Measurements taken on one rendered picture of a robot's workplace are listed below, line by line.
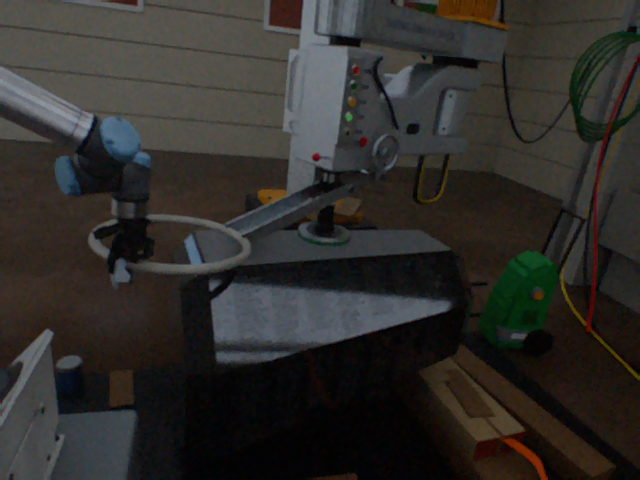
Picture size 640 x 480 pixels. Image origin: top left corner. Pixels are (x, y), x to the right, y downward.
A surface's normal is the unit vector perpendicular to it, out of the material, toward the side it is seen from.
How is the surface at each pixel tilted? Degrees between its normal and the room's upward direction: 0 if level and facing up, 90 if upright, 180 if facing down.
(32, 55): 90
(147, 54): 90
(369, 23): 90
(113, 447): 0
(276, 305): 45
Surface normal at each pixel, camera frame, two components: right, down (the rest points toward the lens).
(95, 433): 0.11, -0.92
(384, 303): 0.37, -0.39
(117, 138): 0.78, -0.32
